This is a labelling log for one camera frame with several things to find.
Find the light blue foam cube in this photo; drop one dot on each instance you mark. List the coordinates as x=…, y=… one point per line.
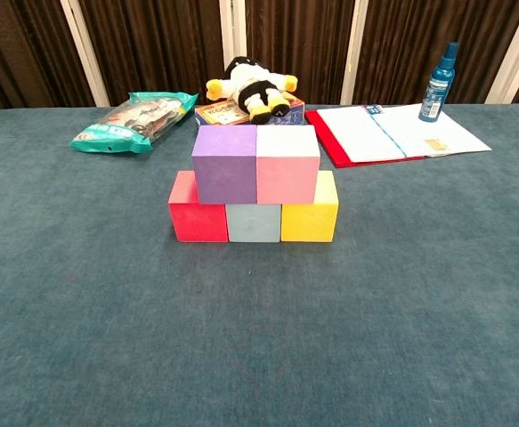
x=253, y=222

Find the yellow foam cube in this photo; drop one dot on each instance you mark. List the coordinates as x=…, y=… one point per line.
x=309, y=220

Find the pink foam cube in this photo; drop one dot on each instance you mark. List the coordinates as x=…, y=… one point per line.
x=288, y=171

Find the purple foam cube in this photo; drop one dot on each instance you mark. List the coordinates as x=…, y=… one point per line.
x=225, y=171

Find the red foam cube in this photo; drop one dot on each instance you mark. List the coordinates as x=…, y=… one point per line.
x=197, y=220

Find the blue cardboard box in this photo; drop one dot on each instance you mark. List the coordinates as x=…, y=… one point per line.
x=223, y=115

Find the teal felt table mat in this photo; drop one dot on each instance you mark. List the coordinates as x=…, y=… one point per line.
x=259, y=333

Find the penguin plush toy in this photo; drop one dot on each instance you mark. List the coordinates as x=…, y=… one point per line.
x=252, y=86

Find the open red folder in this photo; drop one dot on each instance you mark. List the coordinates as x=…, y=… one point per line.
x=366, y=133

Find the teal snack bag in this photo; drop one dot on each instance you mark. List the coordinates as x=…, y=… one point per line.
x=130, y=124

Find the blue spray bottle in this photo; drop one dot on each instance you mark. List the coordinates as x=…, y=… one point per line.
x=437, y=93

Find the white frame post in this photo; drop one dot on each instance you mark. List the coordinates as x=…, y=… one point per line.
x=354, y=49
x=517, y=53
x=83, y=49
x=231, y=31

